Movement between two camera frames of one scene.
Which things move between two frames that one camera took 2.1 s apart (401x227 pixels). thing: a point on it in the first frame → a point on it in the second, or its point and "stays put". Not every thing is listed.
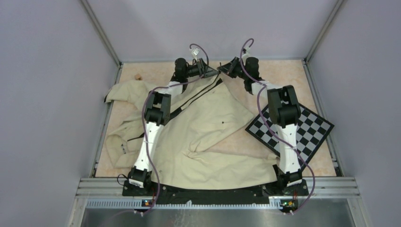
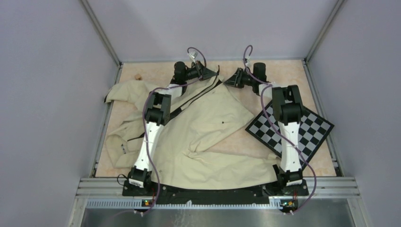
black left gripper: (204, 70) stays put
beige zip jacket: (189, 154) stays put
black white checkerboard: (311, 132) stays put
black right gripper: (229, 68) → (235, 80)
